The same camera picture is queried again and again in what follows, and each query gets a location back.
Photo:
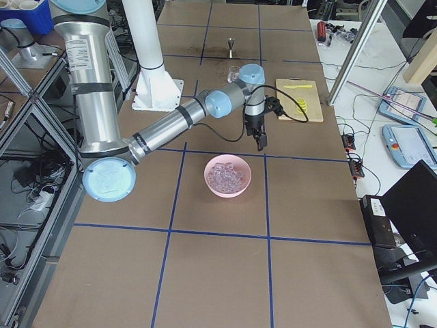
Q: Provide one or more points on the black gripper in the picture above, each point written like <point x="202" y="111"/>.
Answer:
<point x="253" y="122"/>

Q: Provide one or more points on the steel double jigger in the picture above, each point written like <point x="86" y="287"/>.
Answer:
<point x="230" y="43"/>

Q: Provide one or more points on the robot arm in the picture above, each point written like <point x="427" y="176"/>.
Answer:
<point x="108" y="158"/>

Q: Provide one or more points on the pile of clear ice cubes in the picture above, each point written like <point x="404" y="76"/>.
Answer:
<point x="225" y="178"/>

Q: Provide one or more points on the clear wine glass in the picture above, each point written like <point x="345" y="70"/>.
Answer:
<point x="233" y="74"/>

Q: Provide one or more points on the pink bowl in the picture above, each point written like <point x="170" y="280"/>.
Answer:
<point x="239" y="163"/>

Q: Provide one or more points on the yellow plastic knife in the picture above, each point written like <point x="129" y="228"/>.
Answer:
<point x="301" y="86"/>

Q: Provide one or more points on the bamboo cutting board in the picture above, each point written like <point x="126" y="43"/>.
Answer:
<point x="314" y="110"/>

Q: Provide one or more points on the orange black connector block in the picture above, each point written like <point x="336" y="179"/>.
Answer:
<point x="355" y="162"/>

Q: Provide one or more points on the red cylinder on bench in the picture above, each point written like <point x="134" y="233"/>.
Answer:
<point x="321" y="31"/>

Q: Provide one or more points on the blue teach pendant far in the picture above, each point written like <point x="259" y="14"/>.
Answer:
<point x="404" y="106"/>

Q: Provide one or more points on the blue teach pendant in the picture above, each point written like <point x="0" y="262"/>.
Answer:
<point x="407" y="145"/>
<point x="404" y="106"/>

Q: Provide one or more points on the black computer box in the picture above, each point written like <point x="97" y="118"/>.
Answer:
<point x="380" y="230"/>

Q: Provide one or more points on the blue teach pendant near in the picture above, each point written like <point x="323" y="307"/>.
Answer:
<point x="407" y="145"/>

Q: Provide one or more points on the black monitor on stand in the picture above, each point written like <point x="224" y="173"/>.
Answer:
<point x="410" y="204"/>

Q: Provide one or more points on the blue storage bin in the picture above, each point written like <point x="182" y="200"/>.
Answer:
<point x="38" y="20"/>

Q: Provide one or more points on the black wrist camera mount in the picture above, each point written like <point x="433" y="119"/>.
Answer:
<point x="272" y="104"/>

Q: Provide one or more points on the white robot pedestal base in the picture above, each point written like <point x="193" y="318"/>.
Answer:
<point x="156" y="90"/>

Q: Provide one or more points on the aluminium frame profile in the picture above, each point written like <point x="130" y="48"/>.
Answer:
<point x="364" y="32"/>

